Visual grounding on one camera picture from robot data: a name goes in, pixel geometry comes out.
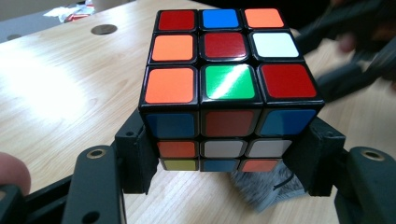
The grey cloth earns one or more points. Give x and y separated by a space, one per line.
258 189

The dark round table grommet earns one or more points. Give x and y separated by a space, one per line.
104 29

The white crumpled paper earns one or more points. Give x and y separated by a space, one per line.
60 11

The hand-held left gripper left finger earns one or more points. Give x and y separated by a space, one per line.
134 161

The multicoloured puzzle cube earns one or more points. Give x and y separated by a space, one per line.
224 46

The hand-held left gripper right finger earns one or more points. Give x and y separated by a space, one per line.
317 155

